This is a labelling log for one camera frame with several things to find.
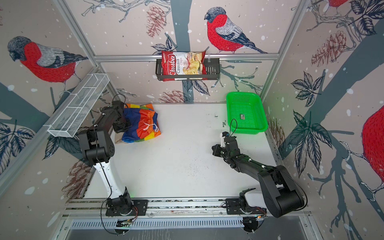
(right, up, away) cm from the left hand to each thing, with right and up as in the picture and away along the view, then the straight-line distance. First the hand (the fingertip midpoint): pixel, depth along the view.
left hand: (126, 129), depth 96 cm
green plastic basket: (+86, +11, +18) cm, 88 cm away
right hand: (+56, -12, -7) cm, 57 cm away
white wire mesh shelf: (-18, +11, -21) cm, 29 cm away
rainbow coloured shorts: (+10, +5, +6) cm, 13 cm away
